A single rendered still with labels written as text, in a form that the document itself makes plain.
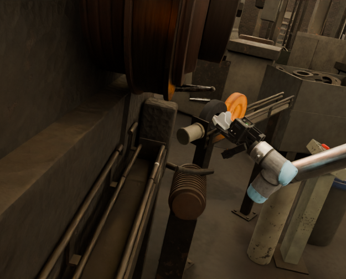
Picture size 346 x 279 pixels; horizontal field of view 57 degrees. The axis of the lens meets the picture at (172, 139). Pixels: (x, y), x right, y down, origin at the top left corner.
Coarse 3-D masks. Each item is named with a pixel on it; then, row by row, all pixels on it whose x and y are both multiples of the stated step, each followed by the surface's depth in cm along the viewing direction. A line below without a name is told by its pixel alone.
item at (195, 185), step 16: (176, 176) 116; (192, 176) 113; (176, 192) 106; (192, 192) 105; (176, 208) 107; (192, 208) 106; (176, 224) 113; (192, 224) 112; (176, 240) 115; (160, 256) 119; (176, 256) 118; (160, 272) 121; (176, 272) 120
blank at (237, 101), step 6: (234, 96) 126; (240, 96) 128; (228, 102) 126; (234, 102) 126; (240, 102) 130; (246, 102) 134; (228, 108) 125; (234, 108) 128; (240, 108) 133; (234, 114) 135; (240, 114) 134
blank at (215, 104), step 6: (210, 102) 116; (216, 102) 116; (222, 102) 118; (204, 108) 115; (210, 108) 114; (216, 108) 117; (222, 108) 120; (204, 114) 114; (210, 114) 115; (216, 114) 122; (210, 120) 117; (210, 126) 123
